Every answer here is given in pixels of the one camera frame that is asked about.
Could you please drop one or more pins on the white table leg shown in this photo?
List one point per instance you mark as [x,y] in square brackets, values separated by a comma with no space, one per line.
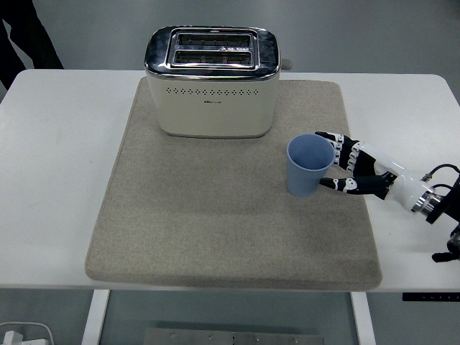
[94,316]
[363,320]

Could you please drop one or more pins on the grey metal plate with screws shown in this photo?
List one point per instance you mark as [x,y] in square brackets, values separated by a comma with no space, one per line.
[233,336]

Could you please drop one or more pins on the beige felt table mat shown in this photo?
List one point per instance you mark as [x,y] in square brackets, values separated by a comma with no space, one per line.
[230,223]

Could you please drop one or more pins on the black table control panel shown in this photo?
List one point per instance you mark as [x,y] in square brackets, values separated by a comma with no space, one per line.
[430,297]

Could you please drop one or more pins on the person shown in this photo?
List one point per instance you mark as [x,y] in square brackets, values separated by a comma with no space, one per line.
[25,39]

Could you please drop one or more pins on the cream chrome two-slot toaster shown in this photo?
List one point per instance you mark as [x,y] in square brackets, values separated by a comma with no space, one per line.
[212,97]

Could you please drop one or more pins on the blue ribbed plastic cup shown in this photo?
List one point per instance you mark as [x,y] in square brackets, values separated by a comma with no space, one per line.
[305,172]

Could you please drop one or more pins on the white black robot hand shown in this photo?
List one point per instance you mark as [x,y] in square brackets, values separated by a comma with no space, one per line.
[373,172]

